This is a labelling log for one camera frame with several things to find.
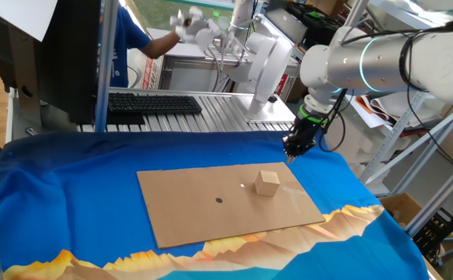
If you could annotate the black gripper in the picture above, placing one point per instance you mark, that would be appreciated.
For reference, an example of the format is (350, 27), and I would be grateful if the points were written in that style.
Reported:
(307, 130)

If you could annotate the small wooden block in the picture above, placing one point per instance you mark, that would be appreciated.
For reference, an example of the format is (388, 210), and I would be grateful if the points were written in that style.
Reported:
(267, 184)

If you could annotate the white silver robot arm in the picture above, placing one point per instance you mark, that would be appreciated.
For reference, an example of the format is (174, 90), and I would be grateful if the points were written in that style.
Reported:
(243, 13)

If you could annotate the bare person forearm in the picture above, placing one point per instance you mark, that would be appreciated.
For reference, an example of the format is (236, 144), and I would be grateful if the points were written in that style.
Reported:
(160, 44)

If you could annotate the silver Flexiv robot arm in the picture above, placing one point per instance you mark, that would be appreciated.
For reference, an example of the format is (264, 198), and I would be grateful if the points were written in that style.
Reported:
(366, 66)

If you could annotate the gloved person hand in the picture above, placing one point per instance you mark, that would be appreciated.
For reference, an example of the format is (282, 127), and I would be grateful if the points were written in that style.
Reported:
(185, 25)

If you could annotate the clear tape patch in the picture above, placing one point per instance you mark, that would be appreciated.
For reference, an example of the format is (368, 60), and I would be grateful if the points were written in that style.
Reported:
(294, 191)

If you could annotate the white foam pieces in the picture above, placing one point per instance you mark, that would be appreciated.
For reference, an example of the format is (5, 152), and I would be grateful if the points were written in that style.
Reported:
(350, 144)

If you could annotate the white metal shelf rack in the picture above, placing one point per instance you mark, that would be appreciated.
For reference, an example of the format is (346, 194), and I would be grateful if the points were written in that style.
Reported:
(381, 149)

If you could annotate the white haptic device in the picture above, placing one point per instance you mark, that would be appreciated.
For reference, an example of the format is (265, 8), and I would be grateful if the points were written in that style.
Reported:
(269, 66)

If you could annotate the stacked paper sheets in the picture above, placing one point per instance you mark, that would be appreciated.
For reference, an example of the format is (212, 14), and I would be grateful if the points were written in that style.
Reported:
(385, 107)

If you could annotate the open cardboard box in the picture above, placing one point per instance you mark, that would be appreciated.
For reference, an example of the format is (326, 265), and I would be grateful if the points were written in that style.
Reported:
(395, 206)

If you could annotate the brown cardboard sheet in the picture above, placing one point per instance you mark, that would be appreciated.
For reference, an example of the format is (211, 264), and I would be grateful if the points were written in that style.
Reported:
(195, 210)

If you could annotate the grey metal case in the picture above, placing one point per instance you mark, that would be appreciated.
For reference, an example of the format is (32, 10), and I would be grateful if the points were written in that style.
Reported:
(284, 23)

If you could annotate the black tray green parts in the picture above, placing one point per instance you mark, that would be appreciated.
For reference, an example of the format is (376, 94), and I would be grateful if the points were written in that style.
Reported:
(319, 23)

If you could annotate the black keyboard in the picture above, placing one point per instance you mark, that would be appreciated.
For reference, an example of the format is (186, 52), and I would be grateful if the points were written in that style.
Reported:
(152, 104)

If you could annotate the white carton red print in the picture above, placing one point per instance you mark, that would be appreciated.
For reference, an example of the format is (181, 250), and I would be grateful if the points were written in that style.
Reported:
(150, 74)

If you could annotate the black plastic crate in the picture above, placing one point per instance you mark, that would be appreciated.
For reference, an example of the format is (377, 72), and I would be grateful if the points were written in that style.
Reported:
(438, 231)

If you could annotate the black mouse pad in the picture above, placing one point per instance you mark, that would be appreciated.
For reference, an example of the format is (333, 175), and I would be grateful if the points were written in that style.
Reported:
(129, 118)

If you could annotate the person in blue shirt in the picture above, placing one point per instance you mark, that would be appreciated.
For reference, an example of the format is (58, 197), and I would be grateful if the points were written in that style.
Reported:
(123, 46)

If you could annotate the blue mountain print cloth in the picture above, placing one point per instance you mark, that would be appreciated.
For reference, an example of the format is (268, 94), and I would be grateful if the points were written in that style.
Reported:
(74, 194)

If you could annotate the black monitor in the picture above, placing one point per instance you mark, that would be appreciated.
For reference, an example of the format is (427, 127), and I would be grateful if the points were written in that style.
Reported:
(67, 58)

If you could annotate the grey monitor stand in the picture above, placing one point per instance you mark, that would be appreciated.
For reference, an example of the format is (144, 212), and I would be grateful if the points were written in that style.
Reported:
(28, 109)

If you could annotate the white paper sheet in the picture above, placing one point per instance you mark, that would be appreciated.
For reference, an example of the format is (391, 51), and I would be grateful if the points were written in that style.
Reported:
(24, 15)

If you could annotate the aluminium workbench frame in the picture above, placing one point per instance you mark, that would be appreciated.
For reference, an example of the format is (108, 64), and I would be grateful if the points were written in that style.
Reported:
(187, 75)

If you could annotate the silver frame pole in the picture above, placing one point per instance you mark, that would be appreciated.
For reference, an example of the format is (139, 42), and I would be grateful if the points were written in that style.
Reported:
(356, 13)
(432, 204)

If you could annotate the silver aluminium post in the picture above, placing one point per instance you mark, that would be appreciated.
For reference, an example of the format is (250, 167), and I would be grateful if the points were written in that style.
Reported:
(105, 58)

